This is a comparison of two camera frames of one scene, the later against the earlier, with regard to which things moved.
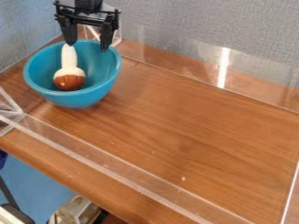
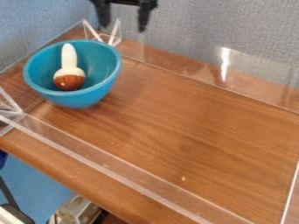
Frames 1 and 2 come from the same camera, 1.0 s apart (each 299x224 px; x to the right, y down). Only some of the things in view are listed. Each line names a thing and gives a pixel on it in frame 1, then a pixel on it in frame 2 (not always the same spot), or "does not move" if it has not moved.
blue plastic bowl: [100, 64] does not move
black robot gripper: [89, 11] to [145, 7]
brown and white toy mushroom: [70, 78] does not move
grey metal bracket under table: [79, 212] does not move
